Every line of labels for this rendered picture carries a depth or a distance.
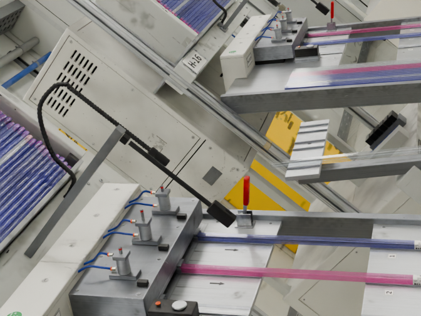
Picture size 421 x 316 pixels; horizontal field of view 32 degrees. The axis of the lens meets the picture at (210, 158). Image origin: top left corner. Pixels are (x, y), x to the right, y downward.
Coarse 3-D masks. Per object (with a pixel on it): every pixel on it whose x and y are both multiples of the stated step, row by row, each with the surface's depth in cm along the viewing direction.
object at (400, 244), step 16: (208, 240) 144; (224, 240) 143; (240, 240) 142; (256, 240) 141; (272, 240) 140; (288, 240) 139; (304, 240) 138; (320, 240) 137; (336, 240) 137; (352, 240) 136; (368, 240) 135; (384, 240) 135; (400, 240) 134
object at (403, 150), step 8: (360, 152) 153; (368, 152) 152; (376, 152) 152; (384, 152) 151; (392, 152) 151; (400, 152) 151; (408, 152) 150; (416, 152) 150; (288, 160) 157; (296, 160) 156; (304, 160) 156; (312, 160) 155; (320, 160) 155; (328, 160) 154; (336, 160) 154; (344, 160) 154; (272, 168) 158
